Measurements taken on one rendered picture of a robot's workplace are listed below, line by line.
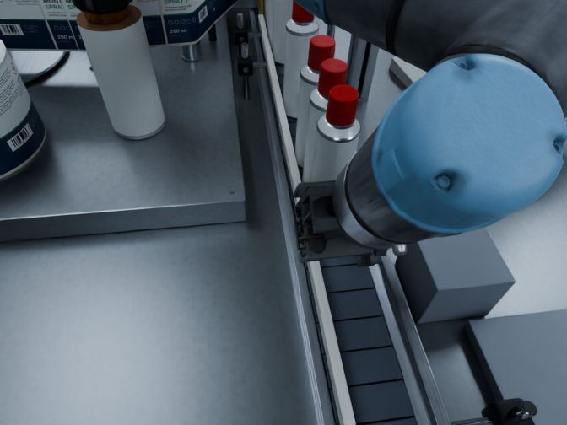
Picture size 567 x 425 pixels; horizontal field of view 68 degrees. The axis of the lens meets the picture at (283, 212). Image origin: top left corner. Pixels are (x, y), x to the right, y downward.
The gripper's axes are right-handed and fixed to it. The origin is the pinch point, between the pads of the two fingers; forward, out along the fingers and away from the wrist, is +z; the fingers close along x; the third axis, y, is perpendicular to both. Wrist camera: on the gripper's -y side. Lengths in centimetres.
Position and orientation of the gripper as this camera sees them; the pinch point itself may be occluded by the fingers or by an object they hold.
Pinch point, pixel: (343, 233)
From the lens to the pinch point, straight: 53.0
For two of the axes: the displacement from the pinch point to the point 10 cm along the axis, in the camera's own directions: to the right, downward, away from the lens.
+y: -9.9, 0.8, -1.1
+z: -0.9, 1.8, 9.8
